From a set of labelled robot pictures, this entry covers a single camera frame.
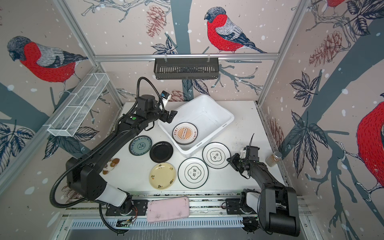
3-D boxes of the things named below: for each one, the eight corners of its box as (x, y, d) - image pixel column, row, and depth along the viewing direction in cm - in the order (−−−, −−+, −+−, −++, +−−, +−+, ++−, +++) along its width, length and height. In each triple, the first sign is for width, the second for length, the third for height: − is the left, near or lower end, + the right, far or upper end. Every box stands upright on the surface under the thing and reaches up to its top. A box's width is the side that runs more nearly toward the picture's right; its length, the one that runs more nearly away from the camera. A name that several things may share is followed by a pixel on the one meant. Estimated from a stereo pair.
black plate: (148, 162, 91) (147, 161, 89) (152, 143, 100) (152, 141, 98) (171, 162, 91) (171, 160, 89) (174, 143, 100) (173, 141, 98)
